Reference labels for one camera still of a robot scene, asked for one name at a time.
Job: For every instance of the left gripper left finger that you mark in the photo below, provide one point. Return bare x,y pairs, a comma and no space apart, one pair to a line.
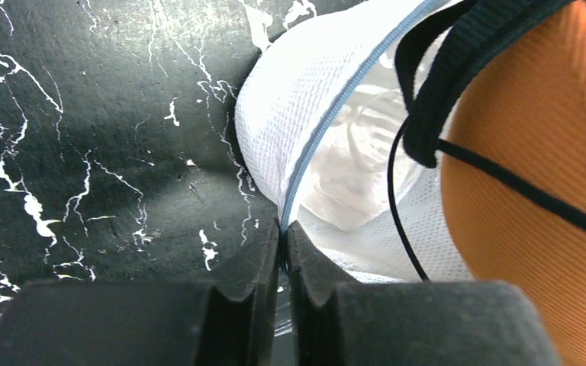
222,317

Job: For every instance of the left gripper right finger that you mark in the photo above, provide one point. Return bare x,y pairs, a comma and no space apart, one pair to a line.
341,321

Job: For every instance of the white mesh laundry basket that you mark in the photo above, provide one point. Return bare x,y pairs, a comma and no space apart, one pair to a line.
315,121

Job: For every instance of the orange bra with black straps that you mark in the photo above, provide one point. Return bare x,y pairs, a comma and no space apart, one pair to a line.
496,98

